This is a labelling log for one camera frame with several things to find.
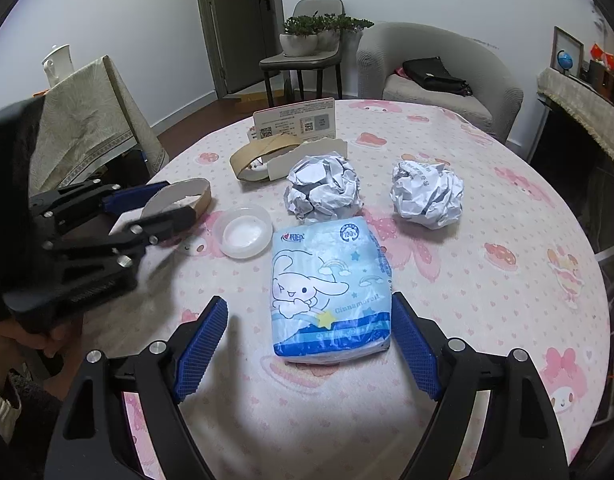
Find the side table with lace cloth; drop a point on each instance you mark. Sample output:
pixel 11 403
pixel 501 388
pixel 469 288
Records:
pixel 577 95

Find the grey door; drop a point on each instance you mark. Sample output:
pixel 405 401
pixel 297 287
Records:
pixel 237 25

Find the brown wooden box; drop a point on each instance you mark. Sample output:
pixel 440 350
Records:
pixel 599 80

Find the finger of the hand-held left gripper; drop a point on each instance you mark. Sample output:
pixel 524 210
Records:
pixel 132 197
pixel 162 222

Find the white plastic cup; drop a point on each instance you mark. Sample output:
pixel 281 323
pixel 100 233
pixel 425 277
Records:
pixel 242 235

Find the pink cartoon printed tablecloth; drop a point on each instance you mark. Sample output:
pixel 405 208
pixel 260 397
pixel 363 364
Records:
pixel 487 285

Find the white folded cardboard strip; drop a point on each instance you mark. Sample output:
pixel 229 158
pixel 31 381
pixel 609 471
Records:
pixel 287 162

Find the beige patterned table cloth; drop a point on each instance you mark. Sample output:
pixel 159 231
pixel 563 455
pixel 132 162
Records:
pixel 87 120

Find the white paper ball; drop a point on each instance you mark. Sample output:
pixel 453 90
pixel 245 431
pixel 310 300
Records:
pixel 427 195

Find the black bag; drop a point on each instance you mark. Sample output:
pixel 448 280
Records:
pixel 432 75

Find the dark cabinet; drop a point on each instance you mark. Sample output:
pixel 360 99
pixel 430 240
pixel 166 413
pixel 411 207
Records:
pixel 562 140

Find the small blue globe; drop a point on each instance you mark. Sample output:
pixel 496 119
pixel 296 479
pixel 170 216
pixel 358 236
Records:
pixel 566 60

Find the pink cloth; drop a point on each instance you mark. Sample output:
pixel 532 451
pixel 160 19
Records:
pixel 400 72

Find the white teapot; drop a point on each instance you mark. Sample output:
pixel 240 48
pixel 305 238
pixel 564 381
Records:
pixel 57 67

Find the wooden picture frame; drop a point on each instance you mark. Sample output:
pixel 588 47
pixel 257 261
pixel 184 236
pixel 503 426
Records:
pixel 569 40

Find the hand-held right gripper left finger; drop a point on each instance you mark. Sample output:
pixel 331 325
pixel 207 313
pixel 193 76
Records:
pixel 202 350

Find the small red flags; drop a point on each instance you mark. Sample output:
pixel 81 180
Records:
pixel 604 54

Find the grey paper ball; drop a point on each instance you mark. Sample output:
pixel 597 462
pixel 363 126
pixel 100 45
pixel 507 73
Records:
pixel 322 185

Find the white printed card sign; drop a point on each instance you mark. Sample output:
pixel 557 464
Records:
pixel 297 117

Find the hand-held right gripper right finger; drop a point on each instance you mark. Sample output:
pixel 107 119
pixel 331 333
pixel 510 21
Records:
pixel 414 350

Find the blue cartoon tissue pack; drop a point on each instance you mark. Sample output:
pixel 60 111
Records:
pixel 327 290

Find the grey dining chair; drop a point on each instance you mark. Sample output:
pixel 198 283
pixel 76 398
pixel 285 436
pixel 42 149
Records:
pixel 307 62

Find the person's left hand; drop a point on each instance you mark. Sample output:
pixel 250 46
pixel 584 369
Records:
pixel 37 342

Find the grey armchair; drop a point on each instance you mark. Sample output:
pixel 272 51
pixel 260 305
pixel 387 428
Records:
pixel 437 40

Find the potted plant in white pot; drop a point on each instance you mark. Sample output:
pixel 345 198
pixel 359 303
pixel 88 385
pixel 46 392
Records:
pixel 329 37
pixel 297 42

